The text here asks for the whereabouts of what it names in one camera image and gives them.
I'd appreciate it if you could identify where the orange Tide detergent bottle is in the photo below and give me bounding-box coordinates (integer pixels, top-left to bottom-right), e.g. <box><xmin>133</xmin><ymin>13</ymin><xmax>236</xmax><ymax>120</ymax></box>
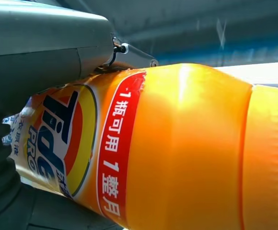
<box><xmin>2</xmin><ymin>63</ymin><xmax>278</xmax><ymax>230</ymax></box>

